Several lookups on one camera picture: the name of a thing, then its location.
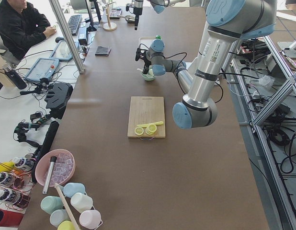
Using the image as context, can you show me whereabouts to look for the white steamed bun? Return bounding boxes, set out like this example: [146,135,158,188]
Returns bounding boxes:
[148,69,154,77]

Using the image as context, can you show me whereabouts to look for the mint plastic cup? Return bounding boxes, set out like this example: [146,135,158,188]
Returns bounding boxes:
[40,196,63,215]

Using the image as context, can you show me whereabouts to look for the stacked lemon slices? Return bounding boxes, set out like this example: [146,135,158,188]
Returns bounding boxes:
[145,125,157,135]

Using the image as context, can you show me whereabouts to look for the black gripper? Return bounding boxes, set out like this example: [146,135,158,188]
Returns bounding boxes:
[135,44,151,74]
[126,0,143,30]

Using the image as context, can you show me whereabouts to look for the aluminium frame post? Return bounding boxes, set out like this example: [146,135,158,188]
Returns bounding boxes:
[49,0,85,74]

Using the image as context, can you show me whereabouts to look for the metal scoop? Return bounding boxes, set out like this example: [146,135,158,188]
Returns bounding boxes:
[118,15,135,24]

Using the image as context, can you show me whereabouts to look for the pink plastic cup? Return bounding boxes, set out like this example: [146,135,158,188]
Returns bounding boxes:
[79,210,103,230]

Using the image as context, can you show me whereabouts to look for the black water bottle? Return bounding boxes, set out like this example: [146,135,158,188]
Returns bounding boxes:
[2,64,27,90]

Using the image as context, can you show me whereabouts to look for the blue teach pendant tablet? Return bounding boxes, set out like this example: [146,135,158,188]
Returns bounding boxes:
[24,58,59,83]

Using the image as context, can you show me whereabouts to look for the wooden stand with round base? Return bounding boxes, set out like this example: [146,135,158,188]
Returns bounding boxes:
[102,0,117,31]

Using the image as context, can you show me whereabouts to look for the silver metal tube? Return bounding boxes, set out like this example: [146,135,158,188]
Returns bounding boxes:
[42,156,57,195]

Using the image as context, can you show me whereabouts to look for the bamboo cutting board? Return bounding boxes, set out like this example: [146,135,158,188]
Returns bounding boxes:
[127,96,166,138]

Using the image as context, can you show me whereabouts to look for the yellow plastic cup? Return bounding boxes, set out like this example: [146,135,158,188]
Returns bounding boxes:
[57,220,75,230]

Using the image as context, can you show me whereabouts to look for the black keyboard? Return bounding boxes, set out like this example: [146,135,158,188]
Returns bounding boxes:
[68,14,82,35]

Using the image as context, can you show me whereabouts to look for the lemon slice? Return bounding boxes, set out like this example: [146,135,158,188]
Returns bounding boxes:
[134,126,144,136]

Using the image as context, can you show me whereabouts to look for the mint green bowl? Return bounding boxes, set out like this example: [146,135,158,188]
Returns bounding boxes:
[140,72,155,81]

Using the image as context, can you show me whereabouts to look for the pale blue plastic cup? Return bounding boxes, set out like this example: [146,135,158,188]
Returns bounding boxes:
[49,209,70,228]

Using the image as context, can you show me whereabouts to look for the pink bowl of ice cubes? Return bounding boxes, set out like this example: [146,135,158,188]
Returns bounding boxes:
[35,149,76,187]

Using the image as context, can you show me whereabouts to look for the white plastic cup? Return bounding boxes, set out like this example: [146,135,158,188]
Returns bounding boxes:
[70,193,93,213]

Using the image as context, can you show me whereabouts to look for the yellow plastic knife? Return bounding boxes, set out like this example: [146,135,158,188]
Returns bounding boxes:
[137,121,164,127]

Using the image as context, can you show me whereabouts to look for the grey and purple folded cloth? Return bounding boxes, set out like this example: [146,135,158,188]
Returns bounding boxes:
[95,46,112,57]

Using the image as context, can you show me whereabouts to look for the person in black jacket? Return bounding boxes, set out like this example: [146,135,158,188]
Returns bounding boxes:
[0,0,57,60]

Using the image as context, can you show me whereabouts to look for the cream Rabbit serving tray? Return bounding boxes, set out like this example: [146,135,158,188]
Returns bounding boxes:
[138,36,155,47]

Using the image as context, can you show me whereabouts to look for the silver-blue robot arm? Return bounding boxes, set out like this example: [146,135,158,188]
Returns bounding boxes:
[136,0,277,129]
[125,0,184,30]

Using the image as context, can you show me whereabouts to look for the light blue plastic cup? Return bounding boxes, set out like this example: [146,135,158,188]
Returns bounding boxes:
[63,183,86,198]

